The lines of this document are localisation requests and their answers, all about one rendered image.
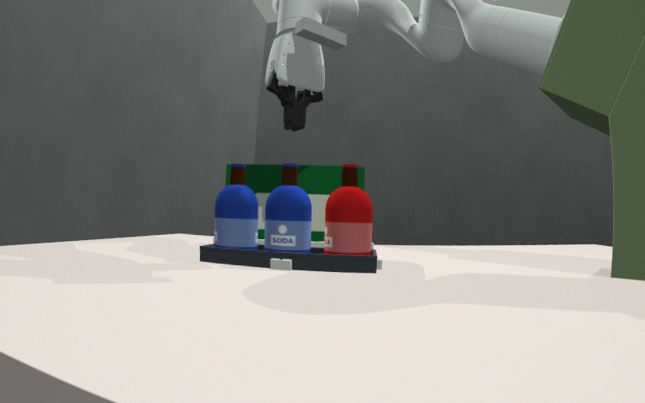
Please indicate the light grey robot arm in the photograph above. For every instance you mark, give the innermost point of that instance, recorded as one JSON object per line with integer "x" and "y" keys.
{"x": 514, "y": 36}

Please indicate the blue-labeled bottle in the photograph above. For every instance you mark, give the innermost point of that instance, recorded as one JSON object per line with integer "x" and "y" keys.
{"x": 236, "y": 214}
{"x": 288, "y": 215}

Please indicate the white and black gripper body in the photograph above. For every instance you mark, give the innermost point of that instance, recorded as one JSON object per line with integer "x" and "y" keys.
{"x": 298, "y": 62}

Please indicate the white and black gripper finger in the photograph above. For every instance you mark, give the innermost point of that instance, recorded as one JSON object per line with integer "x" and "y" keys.
{"x": 303, "y": 103}
{"x": 287, "y": 96}

